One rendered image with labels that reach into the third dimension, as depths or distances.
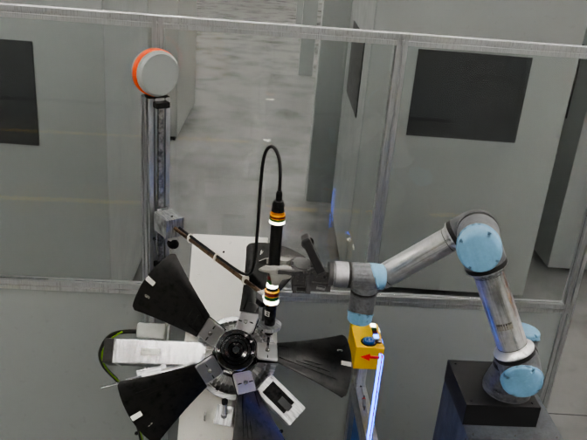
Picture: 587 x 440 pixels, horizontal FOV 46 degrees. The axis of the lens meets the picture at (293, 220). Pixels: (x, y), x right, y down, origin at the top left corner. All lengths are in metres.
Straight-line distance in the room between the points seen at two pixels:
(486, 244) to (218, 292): 0.94
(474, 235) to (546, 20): 2.90
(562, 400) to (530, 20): 2.26
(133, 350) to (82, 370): 0.89
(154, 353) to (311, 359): 0.49
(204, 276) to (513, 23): 2.84
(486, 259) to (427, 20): 2.73
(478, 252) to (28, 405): 2.12
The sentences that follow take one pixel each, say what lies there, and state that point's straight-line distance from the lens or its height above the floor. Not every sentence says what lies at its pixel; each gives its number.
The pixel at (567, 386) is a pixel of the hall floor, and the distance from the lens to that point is 4.49.
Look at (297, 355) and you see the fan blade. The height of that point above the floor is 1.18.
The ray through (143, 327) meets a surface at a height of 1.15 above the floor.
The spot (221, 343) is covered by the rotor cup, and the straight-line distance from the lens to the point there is 2.06.
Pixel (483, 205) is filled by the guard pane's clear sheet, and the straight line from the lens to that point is 2.82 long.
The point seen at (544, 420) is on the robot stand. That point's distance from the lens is 2.41.
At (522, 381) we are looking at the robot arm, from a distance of 2.09.
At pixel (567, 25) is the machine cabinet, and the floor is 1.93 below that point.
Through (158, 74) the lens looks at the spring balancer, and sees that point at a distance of 2.39.
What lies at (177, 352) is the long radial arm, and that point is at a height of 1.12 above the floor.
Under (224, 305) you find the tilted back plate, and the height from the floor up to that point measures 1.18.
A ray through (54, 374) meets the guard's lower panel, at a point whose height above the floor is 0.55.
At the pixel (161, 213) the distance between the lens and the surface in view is 2.49.
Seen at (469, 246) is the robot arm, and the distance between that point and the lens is 1.89.
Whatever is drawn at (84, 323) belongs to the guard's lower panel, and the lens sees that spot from 2.99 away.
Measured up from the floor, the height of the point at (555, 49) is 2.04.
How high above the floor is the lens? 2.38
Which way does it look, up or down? 23 degrees down
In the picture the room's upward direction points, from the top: 5 degrees clockwise
